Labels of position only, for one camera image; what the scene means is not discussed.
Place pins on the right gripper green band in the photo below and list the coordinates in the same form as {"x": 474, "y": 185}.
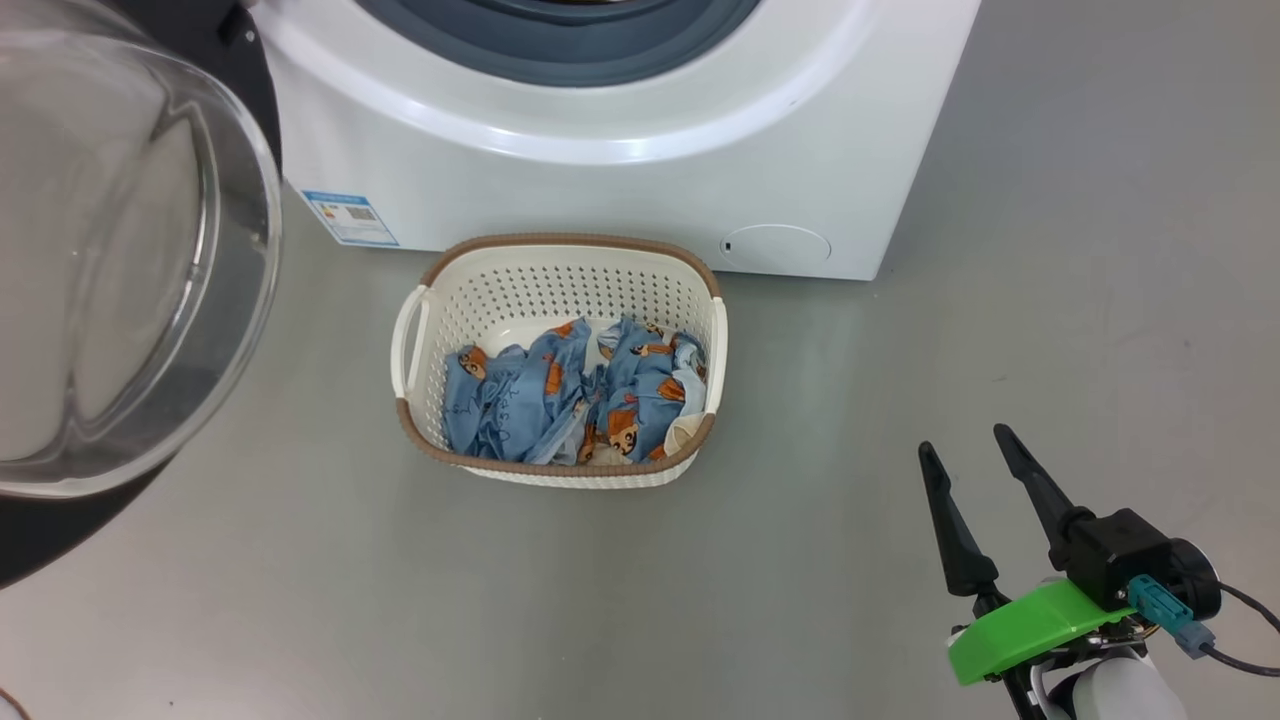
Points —
{"x": 1030, "y": 630}

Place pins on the blue garment with orange print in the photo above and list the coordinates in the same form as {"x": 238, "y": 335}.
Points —
{"x": 520, "y": 400}

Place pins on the black-rimmed glass washer door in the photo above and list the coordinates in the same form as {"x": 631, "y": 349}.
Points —
{"x": 120, "y": 250}

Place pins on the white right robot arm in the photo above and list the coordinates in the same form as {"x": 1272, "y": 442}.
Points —
{"x": 1120, "y": 695}

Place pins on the white washing machine body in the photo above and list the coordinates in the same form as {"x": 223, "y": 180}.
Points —
{"x": 600, "y": 190}

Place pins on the round white filter cover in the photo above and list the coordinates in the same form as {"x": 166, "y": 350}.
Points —
{"x": 775, "y": 248}

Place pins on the cream perforated basket brown rim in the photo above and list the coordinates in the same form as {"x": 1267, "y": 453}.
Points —
{"x": 560, "y": 285}

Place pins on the blue energy label sticker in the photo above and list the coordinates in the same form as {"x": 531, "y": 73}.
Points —
{"x": 350, "y": 218}

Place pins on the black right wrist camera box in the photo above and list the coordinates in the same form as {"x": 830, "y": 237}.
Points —
{"x": 1130, "y": 555}

